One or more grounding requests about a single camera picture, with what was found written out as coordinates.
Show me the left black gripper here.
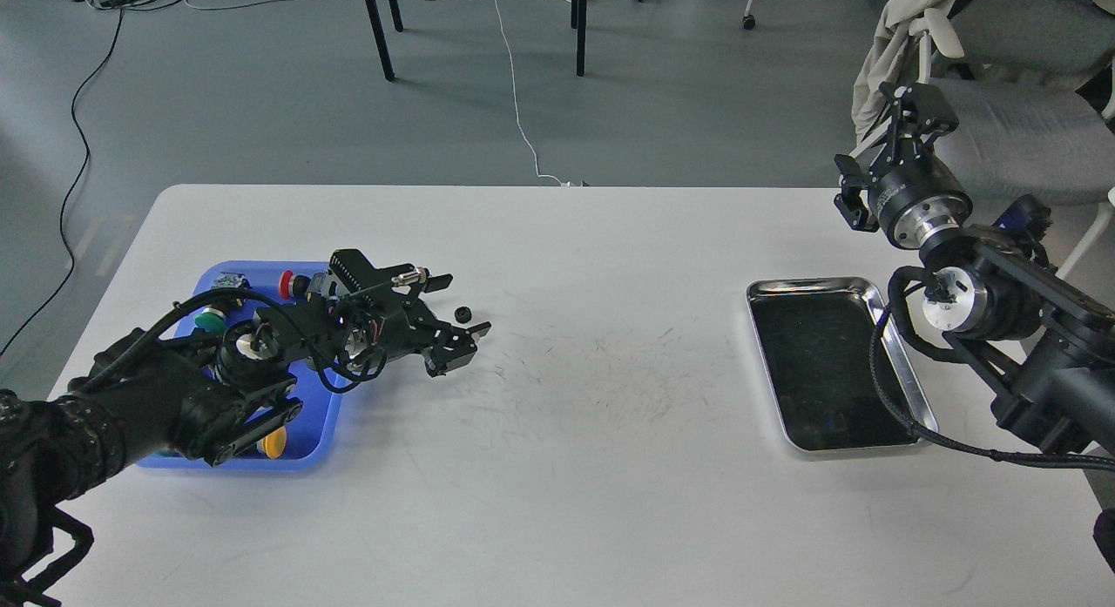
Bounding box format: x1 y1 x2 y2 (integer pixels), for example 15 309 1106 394
345 268 491 377

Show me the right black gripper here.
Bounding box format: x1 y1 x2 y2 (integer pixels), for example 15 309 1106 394
834 81 972 250

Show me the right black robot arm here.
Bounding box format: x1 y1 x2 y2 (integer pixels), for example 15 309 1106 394
834 83 1114 472

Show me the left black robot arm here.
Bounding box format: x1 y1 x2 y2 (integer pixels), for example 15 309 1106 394
1 249 489 606

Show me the beige jacket on chair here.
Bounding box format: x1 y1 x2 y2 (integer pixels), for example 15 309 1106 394
851 0 956 142

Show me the grey office chair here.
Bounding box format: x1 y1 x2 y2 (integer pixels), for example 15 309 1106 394
930 0 1114 277

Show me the steel tray with black liner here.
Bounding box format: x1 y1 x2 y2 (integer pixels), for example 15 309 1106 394
746 276 937 454

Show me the black table leg left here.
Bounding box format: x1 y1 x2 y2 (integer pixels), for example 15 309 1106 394
363 0 405 81

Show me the black table leg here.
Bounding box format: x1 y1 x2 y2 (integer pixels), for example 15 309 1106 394
571 0 588 77
363 0 405 81

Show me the black table leg right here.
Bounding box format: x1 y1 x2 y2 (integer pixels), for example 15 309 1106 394
571 0 588 77

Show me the red emergency stop switch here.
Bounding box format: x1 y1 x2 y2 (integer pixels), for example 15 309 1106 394
278 270 338 304

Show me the white floor cable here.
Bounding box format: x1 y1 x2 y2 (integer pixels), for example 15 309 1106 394
418 0 593 187

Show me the yellow push button switch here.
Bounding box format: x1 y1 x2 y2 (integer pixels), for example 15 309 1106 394
255 426 287 460

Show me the green push button switch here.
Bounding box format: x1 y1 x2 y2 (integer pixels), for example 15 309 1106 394
193 271 251 334

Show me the black floor cable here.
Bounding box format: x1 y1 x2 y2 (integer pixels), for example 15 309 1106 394
0 6 127 355

